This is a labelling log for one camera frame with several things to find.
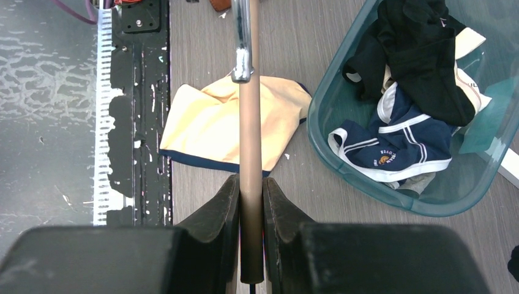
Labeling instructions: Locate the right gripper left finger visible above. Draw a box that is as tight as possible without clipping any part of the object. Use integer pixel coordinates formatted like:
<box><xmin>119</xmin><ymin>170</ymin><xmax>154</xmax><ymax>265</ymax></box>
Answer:
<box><xmin>1</xmin><ymin>175</ymin><xmax>239</xmax><ymax>293</ymax></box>

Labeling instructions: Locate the beige underwear navy trim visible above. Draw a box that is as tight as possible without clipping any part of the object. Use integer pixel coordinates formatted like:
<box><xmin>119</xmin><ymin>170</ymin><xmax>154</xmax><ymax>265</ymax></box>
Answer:
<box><xmin>159</xmin><ymin>76</ymin><xmax>312</xmax><ymax>176</ymax></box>

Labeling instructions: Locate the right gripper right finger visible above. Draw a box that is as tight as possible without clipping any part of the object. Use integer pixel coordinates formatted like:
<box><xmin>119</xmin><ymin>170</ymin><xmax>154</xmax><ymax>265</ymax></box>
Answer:
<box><xmin>263</xmin><ymin>178</ymin><xmax>489</xmax><ymax>293</ymax></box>

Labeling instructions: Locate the wooden clip hanger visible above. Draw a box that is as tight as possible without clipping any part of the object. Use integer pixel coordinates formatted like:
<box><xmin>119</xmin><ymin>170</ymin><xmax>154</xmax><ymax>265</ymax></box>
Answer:
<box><xmin>231</xmin><ymin>1</ymin><xmax>264</xmax><ymax>288</ymax></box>

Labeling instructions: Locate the white clothes rack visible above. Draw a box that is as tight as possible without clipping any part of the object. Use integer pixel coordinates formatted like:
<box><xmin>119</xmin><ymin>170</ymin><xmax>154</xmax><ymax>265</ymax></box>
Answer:
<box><xmin>479</xmin><ymin>138</ymin><xmax>518</xmax><ymax>188</ymax></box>

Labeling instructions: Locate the black underwear beige waistband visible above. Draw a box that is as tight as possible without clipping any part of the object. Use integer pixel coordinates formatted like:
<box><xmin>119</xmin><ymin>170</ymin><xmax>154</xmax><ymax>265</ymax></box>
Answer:
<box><xmin>342</xmin><ymin>1</ymin><xmax>490</xmax><ymax>127</ymax></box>

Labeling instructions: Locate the brown towel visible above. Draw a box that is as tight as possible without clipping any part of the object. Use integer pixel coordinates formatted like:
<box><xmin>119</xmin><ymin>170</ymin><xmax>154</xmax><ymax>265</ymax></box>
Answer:
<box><xmin>209</xmin><ymin>0</ymin><xmax>231</xmax><ymax>12</ymax></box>

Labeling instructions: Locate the teal plastic basket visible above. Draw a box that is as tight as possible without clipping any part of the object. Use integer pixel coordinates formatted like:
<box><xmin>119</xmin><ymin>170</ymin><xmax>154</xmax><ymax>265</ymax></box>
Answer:
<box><xmin>307</xmin><ymin>1</ymin><xmax>518</xmax><ymax>217</ymax></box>

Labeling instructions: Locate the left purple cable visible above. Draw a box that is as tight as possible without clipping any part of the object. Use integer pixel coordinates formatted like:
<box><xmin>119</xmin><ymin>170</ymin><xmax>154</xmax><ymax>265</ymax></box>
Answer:
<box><xmin>53</xmin><ymin>0</ymin><xmax>114</xmax><ymax>25</ymax></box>

